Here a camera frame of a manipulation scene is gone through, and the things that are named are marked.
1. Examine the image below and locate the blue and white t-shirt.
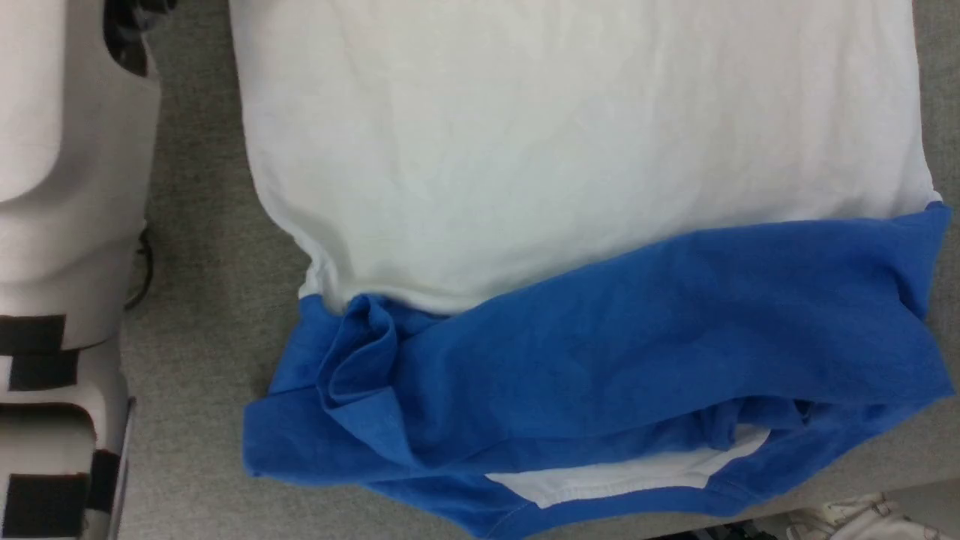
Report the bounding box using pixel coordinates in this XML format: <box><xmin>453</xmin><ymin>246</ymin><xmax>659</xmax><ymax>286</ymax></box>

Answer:
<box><xmin>227</xmin><ymin>0</ymin><xmax>957</xmax><ymax>540</ymax></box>

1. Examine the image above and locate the grey fabric sofa cushion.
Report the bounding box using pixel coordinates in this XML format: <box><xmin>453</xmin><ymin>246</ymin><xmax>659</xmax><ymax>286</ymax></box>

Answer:
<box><xmin>112</xmin><ymin>0</ymin><xmax>960</xmax><ymax>540</ymax></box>

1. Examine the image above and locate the white object on floor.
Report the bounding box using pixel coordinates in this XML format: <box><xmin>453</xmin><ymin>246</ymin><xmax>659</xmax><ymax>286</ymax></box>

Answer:
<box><xmin>784</xmin><ymin>493</ymin><xmax>942</xmax><ymax>540</ymax></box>

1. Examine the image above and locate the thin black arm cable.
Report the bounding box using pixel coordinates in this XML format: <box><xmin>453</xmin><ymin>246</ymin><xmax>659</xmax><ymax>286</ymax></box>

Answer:
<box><xmin>124</xmin><ymin>225</ymin><xmax>155</xmax><ymax>312</ymax></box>

